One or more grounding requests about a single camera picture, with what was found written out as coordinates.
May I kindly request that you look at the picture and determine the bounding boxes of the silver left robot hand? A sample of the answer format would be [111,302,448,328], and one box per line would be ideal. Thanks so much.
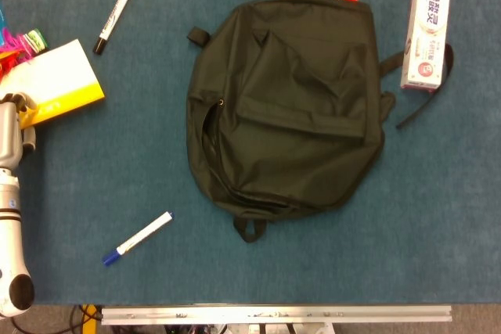
[0,92,38,170]

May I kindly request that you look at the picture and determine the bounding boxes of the yellow and white book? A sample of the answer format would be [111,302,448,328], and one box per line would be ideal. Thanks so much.
[0,38,106,131]

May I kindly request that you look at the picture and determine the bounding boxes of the black fabric backpack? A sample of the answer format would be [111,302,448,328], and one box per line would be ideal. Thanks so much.
[186,0,455,244]

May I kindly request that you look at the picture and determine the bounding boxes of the colourful feather shuttlecock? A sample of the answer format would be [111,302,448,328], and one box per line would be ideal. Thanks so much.
[0,27,49,77]

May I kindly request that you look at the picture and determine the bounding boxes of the blue carpet table cover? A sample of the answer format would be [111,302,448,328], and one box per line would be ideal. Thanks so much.
[0,0,501,307]

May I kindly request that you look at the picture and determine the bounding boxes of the black-capped whiteboard marker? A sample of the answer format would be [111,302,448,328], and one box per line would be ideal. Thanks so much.
[92,0,133,56]

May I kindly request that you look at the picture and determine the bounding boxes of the blue-capped whiteboard marker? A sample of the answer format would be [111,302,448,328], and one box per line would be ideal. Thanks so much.
[102,210,175,268]

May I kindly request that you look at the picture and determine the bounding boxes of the white and pink toothpaste box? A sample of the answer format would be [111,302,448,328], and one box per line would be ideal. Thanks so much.
[399,0,452,94]

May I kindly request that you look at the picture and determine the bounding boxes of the black floor cable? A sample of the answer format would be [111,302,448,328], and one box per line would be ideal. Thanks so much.
[11,304,103,334]

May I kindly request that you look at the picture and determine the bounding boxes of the yellow frame post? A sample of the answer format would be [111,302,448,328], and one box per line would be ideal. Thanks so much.
[80,304,103,334]

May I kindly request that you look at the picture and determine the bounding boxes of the aluminium profile rail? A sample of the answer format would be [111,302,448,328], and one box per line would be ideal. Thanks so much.
[100,304,453,326]

